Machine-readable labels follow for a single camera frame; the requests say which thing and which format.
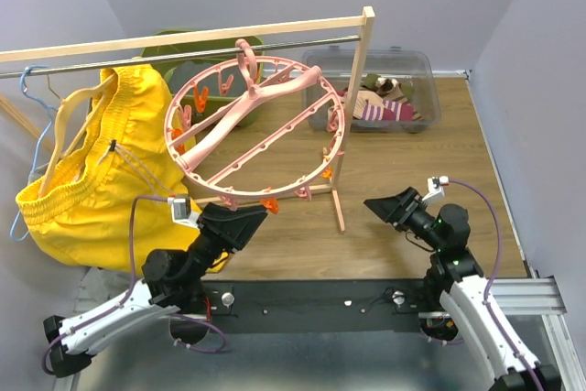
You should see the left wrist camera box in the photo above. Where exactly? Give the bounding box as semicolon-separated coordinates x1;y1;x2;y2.
168;194;200;229

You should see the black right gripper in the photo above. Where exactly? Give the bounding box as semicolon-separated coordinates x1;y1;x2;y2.
364;185;444;251

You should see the green basket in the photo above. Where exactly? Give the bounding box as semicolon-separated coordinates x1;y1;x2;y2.
139;28;266;129

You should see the brown striped sock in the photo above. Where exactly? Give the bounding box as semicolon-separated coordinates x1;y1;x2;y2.
361;74;414;100

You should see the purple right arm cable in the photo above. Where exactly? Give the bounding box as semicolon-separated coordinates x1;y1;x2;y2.
446;179;541;391

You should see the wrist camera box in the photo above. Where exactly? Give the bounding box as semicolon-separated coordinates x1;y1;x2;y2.
168;194;200;229
422;176;450;205

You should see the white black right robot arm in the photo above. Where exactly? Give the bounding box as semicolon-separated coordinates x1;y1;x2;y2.
364;187;562;390

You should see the beige clothes hanger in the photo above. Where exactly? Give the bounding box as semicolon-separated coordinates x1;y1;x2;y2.
36;73;115;198

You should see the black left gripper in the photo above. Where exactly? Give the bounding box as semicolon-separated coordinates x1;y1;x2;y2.
185;202;267;283

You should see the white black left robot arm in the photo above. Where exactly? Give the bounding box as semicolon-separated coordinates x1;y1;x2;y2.
41;194;268;378

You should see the blue wire hanger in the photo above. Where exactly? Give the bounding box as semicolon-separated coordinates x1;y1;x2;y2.
8;64;59;243

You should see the yellow garment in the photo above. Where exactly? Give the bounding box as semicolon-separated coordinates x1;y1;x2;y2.
14;65;230;273

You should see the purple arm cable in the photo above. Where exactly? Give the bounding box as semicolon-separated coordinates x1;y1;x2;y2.
41;196;173;376
446;179;541;391

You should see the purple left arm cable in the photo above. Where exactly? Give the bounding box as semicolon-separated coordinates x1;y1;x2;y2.
41;196;173;376

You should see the pink round clip hanger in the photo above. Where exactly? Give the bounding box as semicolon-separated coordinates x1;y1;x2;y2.
164;38;347;210

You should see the wooden clothes rack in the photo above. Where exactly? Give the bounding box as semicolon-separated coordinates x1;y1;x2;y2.
0;5;377;233

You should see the clear plastic bin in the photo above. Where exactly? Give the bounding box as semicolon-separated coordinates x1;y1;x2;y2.
302;48;440;134

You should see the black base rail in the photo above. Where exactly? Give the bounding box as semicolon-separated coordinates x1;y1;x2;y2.
167;278;480;355

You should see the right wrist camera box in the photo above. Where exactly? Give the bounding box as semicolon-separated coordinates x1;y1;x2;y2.
422;176;450;205

